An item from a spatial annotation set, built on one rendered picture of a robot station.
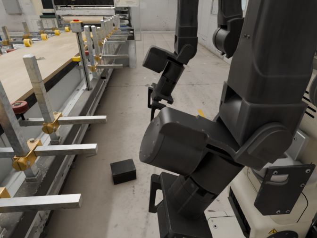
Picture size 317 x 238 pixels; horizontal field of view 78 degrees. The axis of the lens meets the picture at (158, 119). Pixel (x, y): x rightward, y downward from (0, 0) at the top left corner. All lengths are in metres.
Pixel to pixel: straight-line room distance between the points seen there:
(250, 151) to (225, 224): 1.08
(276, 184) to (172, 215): 0.27
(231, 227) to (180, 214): 1.00
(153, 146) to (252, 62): 0.12
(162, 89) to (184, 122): 0.43
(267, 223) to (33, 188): 0.83
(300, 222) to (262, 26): 0.60
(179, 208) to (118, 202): 1.40
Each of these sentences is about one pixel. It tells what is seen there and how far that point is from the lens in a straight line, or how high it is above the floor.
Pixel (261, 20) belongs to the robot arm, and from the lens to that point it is 0.20.
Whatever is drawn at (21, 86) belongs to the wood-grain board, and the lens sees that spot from 1.46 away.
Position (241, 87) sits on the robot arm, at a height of 1.26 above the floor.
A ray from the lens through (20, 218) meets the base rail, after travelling 0.89.
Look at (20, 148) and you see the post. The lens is 0.89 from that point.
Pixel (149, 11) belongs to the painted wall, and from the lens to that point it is 10.99.
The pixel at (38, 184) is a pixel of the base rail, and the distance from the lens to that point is 0.96.
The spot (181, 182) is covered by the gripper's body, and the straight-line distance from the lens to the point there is 0.28.
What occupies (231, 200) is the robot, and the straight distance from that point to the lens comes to 0.83.
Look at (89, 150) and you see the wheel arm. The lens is 0.86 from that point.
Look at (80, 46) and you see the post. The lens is 1.68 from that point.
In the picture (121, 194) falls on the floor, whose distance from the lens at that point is 1.72.
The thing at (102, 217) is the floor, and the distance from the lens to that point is 1.63.
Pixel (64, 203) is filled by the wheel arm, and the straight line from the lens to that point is 0.70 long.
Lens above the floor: 1.33
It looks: 30 degrees down
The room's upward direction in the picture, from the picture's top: straight up
